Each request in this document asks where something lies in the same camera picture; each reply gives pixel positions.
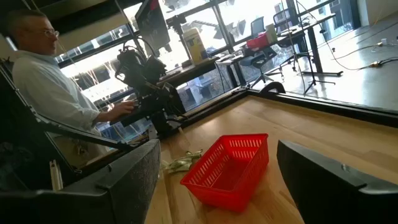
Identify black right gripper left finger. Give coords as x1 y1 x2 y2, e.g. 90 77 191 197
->
0 138 162 224

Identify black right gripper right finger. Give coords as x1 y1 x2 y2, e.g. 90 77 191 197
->
276 139 398 224

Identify green white sweetener packet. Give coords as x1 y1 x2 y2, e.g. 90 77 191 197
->
161 157 196 174
184 149 204 161

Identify red plastic basket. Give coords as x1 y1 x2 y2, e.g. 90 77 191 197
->
180 133 270 213

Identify person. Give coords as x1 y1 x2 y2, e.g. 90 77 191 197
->
4 9 137 138

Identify dark grey side desk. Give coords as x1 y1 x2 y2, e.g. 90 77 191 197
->
156 55 221 89

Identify black tripod stand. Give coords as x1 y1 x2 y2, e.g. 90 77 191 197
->
279 0 336 95

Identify black long table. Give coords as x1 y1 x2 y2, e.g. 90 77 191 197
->
275 13 345 77

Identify yellow white wipes canister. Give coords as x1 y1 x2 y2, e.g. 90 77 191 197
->
183 27 210 65

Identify black computer monitor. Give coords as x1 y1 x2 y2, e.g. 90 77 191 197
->
134 0 172 57

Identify red box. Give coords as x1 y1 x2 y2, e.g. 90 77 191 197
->
246 32 271 51

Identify pale green box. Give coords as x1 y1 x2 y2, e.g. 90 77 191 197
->
264 23 279 44

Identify person's eyeglasses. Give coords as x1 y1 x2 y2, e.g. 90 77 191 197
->
30 28 60 39

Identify black mesh office chair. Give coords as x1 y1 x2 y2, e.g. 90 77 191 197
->
249 16 266 37

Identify silver metal bracket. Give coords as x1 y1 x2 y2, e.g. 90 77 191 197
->
49 159 64 192

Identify yellow floor cable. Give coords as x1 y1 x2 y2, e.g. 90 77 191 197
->
331 39 398 72

